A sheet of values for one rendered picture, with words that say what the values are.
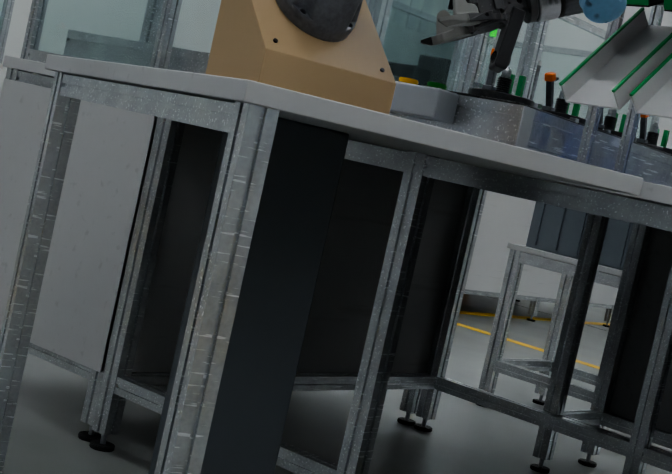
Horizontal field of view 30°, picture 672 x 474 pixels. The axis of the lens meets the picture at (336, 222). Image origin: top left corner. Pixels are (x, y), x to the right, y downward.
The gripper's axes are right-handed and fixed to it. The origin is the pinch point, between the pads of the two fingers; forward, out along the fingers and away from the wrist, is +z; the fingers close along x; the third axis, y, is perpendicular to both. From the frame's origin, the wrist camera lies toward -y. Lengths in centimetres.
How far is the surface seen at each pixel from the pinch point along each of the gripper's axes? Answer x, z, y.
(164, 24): -78, 40, 32
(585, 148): -25.3, -32.8, -23.7
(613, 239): -210, -105, -40
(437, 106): -18.6, -3.3, -10.0
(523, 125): -13.8, -17.5, -17.8
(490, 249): -544, -156, -24
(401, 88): -24.4, 1.4, -4.0
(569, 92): -15.3, -28.6, -13.3
